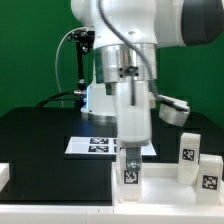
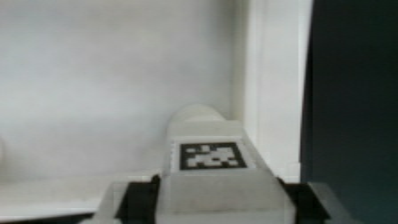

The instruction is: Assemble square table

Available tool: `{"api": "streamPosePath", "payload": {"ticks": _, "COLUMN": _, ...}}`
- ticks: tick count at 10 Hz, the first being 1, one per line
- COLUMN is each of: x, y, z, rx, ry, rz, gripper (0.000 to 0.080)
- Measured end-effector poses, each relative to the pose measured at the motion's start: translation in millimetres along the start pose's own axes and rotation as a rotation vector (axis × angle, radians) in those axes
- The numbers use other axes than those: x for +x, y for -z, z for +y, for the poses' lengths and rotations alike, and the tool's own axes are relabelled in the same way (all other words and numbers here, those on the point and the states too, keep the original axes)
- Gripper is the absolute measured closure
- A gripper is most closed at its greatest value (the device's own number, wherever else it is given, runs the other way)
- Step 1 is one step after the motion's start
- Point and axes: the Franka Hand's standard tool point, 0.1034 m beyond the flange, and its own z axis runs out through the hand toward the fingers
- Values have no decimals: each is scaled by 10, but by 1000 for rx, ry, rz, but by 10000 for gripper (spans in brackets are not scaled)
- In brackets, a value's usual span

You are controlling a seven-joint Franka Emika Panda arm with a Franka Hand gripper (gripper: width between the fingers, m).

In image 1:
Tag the white front fence bar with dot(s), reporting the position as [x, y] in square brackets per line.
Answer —
[124, 214]

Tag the white tag sheet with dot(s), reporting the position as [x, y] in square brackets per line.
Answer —
[92, 145]

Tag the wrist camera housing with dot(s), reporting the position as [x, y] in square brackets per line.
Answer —
[173, 116]

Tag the white square tabletop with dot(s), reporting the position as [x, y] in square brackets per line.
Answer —
[160, 186]

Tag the black camera on stand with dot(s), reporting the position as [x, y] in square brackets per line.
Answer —
[84, 38]

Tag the white left fence block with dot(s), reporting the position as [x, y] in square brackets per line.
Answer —
[4, 175]

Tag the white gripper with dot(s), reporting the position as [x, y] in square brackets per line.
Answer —
[133, 121]

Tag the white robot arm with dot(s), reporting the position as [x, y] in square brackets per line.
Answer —
[127, 34]

